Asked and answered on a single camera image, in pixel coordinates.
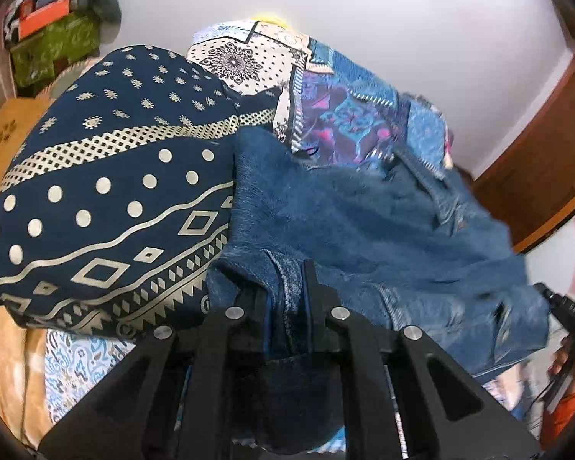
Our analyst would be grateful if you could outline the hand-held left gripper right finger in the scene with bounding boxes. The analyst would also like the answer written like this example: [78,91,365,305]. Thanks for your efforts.
[302,260,543,460]

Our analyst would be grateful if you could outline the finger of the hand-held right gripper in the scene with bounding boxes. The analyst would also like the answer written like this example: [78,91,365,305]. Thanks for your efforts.
[533,283,575,327]

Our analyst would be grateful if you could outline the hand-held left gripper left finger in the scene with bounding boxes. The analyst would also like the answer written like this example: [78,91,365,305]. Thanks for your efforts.
[37,289,270,460]

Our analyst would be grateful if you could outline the blue denim jeans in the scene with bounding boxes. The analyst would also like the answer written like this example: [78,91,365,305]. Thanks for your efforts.
[206,129,553,460]

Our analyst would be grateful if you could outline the person's right hand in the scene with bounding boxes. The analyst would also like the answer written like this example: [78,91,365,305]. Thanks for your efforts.
[548,337,573,377]

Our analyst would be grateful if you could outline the patchwork printed bedspread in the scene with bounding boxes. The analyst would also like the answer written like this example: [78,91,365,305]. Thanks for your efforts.
[0,19,475,451]

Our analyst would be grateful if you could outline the navy patterned folded cloth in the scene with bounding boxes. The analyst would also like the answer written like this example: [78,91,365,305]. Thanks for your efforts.
[0,44,279,346]

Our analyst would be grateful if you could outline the yellow round object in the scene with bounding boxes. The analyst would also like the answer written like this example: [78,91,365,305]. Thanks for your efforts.
[256,12,293,28]

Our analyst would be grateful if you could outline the wooden nightstand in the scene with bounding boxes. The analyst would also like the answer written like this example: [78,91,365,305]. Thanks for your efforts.
[0,96,54,202]

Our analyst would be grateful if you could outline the green patterned cloth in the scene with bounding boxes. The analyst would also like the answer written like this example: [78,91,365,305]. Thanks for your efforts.
[7,10,101,89]

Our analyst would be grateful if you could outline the orange box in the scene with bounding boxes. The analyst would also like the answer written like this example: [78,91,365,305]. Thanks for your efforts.
[16,0,72,39]

